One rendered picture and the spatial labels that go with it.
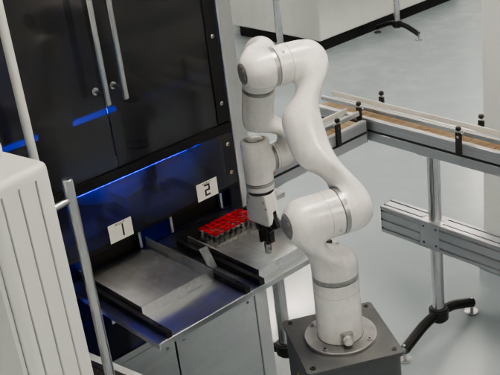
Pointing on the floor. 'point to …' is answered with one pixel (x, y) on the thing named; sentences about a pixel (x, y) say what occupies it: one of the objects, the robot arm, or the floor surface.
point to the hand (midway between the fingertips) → (266, 235)
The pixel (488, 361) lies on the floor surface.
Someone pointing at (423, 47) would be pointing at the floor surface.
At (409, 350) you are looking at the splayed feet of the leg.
